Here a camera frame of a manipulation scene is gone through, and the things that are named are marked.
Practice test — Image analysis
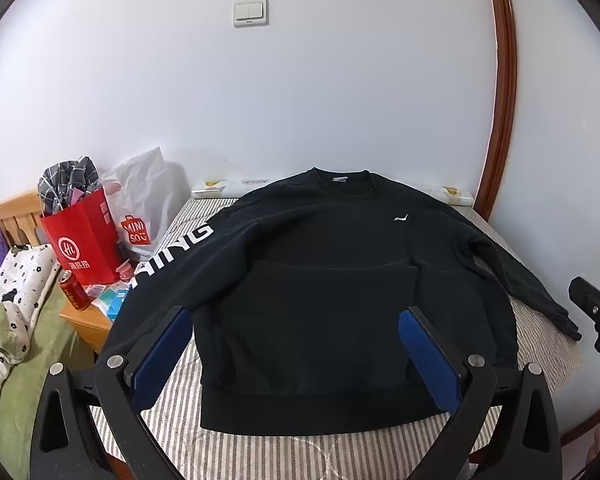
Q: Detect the green bedsheet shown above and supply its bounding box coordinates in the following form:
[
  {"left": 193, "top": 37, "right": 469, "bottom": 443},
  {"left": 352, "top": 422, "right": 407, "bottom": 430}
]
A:
[{"left": 0, "top": 280, "right": 98, "bottom": 461}]

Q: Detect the white plastic shopping bag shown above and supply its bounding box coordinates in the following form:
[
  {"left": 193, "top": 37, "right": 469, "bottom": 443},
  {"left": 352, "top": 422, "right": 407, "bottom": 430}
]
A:
[{"left": 102, "top": 147, "right": 181, "bottom": 261}]

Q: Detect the brown wooden door frame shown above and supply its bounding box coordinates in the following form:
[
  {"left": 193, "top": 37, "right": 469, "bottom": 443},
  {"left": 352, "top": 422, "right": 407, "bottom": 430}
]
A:
[{"left": 472, "top": 0, "right": 518, "bottom": 221}]

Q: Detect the red drink can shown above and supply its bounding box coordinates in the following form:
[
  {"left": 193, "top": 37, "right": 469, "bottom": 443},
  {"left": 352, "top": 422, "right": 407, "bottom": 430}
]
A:
[{"left": 60, "top": 270, "right": 93, "bottom": 311}]

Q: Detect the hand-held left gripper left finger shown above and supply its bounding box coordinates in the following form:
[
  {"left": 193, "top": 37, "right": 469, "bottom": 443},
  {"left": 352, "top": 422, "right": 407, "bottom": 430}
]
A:
[{"left": 30, "top": 306, "right": 196, "bottom": 480}]

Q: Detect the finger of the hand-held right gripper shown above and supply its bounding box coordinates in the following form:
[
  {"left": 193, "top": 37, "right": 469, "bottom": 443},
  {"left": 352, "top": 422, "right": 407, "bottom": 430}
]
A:
[{"left": 569, "top": 278, "right": 600, "bottom": 356}]

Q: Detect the red paper bag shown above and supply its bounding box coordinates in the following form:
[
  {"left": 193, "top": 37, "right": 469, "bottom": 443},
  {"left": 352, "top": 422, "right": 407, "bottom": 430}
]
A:
[{"left": 39, "top": 187, "right": 126, "bottom": 286}]

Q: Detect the blue medicine box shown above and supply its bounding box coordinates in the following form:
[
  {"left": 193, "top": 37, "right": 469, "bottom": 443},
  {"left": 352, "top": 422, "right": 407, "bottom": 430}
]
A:
[{"left": 104, "top": 290, "right": 131, "bottom": 323}]

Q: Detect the grey plaid cloth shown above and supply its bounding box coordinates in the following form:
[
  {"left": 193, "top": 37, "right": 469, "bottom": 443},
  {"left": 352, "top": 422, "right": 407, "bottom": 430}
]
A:
[{"left": 37, "top": 155, "right": 103, "bottom": 216}]

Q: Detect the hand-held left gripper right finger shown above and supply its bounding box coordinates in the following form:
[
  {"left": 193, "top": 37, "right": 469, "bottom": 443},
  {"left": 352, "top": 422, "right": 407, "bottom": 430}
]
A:
[{"left": 397, "top": 305, "right": 563, "bottom": 480}]

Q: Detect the white floral pillow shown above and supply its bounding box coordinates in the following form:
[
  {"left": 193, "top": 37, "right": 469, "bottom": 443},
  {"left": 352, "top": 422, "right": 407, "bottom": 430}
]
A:
[{"left": 0, "top": 245, "right": 61, "bottom": 441}]

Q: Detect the black sweatshirt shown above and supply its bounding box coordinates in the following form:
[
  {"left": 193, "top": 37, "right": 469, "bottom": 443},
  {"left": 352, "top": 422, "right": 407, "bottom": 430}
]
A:
[{"left": 109, "top": 167, "right": 583, "bottom": 437}]

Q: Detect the white wall light switch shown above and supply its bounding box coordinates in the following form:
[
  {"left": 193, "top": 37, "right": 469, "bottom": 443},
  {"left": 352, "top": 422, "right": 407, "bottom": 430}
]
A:
[{"left": 232, "top": 0, "right": 270, "bottom": 28}]

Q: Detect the wooden nightstand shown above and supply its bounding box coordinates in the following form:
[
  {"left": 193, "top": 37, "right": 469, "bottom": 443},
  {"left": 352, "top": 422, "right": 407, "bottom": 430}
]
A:
[{"left": 59, "top": 280, "right": 131, "bottom": 356}]

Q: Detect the grey striped mattress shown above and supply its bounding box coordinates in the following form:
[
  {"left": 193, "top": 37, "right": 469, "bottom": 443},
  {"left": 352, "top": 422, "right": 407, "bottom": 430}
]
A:
[{"left": 87, "top": 195, "right": 586, "bottom": 480}]

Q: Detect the teal white packet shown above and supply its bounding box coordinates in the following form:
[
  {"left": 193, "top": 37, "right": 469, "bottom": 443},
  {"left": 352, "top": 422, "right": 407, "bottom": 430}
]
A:
[{"left": 84, "top": 282, "right": 121, "bottom": 307}]

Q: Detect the white printed rolled mat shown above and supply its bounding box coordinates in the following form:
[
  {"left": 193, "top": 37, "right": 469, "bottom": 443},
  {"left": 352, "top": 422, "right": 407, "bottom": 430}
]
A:
[{"left": 191, "top": 177, "right": 476, "bottom": 208}]

